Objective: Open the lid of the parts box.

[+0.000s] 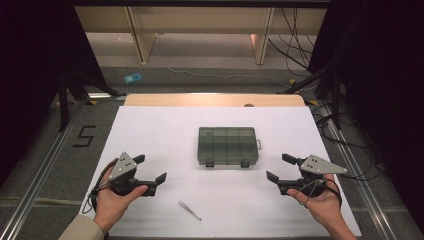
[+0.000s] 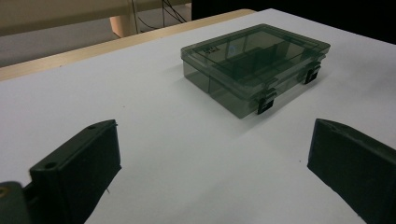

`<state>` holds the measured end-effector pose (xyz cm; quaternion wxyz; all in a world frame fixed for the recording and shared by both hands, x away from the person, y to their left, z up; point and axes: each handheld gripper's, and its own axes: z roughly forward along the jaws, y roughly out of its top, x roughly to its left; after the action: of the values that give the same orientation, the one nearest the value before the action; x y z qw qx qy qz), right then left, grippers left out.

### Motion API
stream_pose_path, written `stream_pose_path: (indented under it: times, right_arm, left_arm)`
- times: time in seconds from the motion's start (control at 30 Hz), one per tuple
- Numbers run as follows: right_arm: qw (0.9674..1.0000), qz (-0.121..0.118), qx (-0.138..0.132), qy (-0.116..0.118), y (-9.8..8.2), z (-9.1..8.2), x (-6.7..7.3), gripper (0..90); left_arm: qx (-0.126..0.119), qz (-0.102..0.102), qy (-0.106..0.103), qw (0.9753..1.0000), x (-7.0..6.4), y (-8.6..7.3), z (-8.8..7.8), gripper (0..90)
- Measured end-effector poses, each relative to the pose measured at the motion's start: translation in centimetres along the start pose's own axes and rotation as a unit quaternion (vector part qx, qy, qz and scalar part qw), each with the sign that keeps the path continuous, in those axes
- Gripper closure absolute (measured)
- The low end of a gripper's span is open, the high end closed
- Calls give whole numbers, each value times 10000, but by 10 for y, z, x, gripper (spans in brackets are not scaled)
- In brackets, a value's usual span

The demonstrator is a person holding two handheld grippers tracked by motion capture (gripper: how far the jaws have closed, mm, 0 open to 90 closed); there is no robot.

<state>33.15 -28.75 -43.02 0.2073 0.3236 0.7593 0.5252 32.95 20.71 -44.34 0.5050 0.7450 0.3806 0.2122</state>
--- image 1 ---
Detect white floor cable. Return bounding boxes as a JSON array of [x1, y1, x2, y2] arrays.
[[151, 43, 293, 89]]

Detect black curtain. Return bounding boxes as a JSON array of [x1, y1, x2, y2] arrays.
[[308, 0, 424, 231], [0, 0, 108, 188]]

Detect left hand-held gripper cable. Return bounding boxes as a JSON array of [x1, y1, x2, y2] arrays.
[[81, 159, 116, 214]]

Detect black floor cables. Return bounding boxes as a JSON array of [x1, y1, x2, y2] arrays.
[[313, 101, 389, 183]]

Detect bundle of black hanging cables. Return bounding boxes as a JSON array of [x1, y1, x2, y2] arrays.
[[268, 7, 318, 71]]

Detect grey plastic compartment box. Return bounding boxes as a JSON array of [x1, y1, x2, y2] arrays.
[[197, 126, 263, 169]]

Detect hand-held gripper cable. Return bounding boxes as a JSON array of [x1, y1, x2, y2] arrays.
[[296, 178, 343, 207], [81, 159, 116, 214]]

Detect black metal stand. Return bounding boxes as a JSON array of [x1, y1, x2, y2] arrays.
[[58, 68, 128, 133], [276, 64, 343, 131]]

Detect white table mat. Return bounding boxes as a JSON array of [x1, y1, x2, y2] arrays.
[[79, 105, 363, 238]]

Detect metal floor rail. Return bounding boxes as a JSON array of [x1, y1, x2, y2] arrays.
[[318, 103, 398, 240], [0, 99, 88, 240]]

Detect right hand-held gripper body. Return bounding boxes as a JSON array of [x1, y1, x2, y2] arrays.
[[297, 154, 348, 198]]

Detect right hand-held gripper cable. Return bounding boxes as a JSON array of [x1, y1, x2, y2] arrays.
[[296, 178, 343, 207]]

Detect beige wooden bench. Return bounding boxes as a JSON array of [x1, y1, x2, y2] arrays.
[[74, 5, 328, 66]]

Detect person's right hand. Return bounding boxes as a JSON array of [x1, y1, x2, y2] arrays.
[[287, 174, 348, 231]]

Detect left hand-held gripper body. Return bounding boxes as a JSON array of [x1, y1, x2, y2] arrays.
[[109, 152, 149, 197]]

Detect blue card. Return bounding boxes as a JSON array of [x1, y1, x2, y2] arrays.
[[123, 72, 143, 85]]

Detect person's left hand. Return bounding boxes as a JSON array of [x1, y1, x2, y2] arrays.
[[94, 159, 149, 234]]

